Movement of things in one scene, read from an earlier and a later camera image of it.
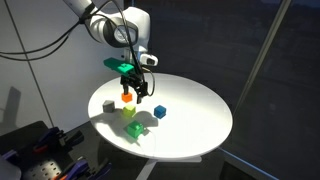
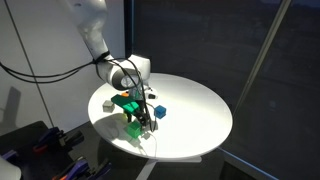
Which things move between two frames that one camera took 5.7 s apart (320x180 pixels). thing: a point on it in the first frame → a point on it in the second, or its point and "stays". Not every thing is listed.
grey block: x=108 y=106 stays
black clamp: x=73 y=138 stays
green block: x=135 y=128 stays
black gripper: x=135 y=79 → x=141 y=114
